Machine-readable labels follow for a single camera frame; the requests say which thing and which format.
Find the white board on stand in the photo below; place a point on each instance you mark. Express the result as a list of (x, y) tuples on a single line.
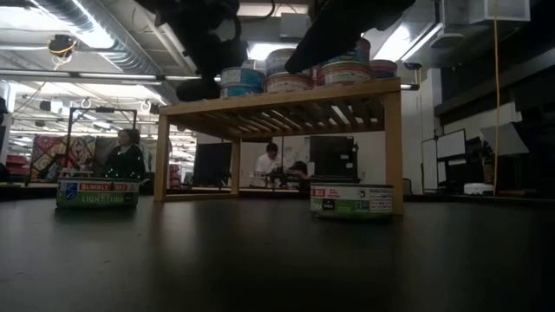
[(442, 151)]

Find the person with dark cap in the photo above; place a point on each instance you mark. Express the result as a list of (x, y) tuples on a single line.
[(299, 171)]

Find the long ceiling light strip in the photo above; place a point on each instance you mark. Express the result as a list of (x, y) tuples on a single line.
[(78, 76)]

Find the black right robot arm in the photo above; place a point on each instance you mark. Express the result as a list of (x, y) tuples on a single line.
[(390, 11)]

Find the white ceiling vent box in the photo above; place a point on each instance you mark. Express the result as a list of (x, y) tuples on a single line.
[(498, 11)]

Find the grey angled shade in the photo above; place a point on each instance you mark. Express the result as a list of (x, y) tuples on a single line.
[(505, 138)]

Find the person in dark top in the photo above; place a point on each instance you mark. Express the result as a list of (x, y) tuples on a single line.
[(126, 162)]

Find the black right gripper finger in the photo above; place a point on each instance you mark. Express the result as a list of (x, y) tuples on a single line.
[(299, 60)]

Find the silver ceiling air duct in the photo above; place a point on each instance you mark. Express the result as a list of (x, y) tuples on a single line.
[(130, 43)]

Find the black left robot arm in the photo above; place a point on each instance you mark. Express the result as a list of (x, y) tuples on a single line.
[(182, 8)]

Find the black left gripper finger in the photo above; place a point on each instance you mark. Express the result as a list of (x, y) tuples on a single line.
[(197, 90)]

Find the wooden slatted shelf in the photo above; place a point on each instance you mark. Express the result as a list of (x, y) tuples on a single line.
[(282, 108)]

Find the colourful patterned panel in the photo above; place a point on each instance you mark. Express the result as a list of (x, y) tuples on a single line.
[(56, 154)]

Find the person in white top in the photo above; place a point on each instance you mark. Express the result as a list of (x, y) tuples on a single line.
[(266, 162)]

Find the black monitor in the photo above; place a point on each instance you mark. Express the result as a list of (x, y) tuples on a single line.
[(211, 164), (333, 156)]

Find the small white device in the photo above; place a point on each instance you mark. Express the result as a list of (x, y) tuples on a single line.
[(478, 188)]

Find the black table mat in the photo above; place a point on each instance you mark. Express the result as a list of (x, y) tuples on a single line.
[(260, 260)]

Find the black metal stand frame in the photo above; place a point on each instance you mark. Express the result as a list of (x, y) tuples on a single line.
[(69, 130)]

